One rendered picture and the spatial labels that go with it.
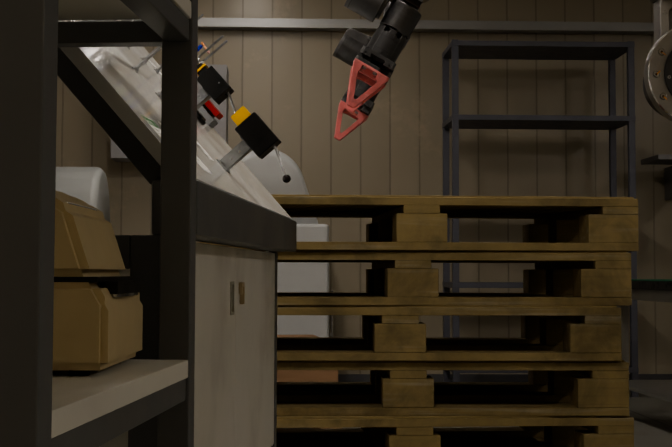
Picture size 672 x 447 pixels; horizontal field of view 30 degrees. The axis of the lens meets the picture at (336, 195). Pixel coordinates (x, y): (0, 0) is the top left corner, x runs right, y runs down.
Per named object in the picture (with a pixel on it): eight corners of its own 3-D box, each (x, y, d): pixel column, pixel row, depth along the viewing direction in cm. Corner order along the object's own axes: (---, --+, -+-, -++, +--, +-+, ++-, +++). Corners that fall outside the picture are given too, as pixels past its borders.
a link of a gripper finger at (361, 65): (333, 94, 212) (361, 47, 213) (332, 100, 219) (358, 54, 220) (368, 114, 212) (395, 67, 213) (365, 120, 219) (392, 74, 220)
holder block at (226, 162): (257, 207, 204) (303, 167, 203) (208, 151, 205) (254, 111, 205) (260, 209, 208) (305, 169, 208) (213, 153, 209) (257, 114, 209)
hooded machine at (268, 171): (329, 390, 807) (330, 156, 816) (333, 400, 745) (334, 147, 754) (214, 390, 804) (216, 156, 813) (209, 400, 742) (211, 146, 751)
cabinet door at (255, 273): (277, 444, 259) (278, 252, 261) (239, 489, 204) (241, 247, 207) (265, 443, 259) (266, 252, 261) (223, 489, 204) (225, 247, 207)
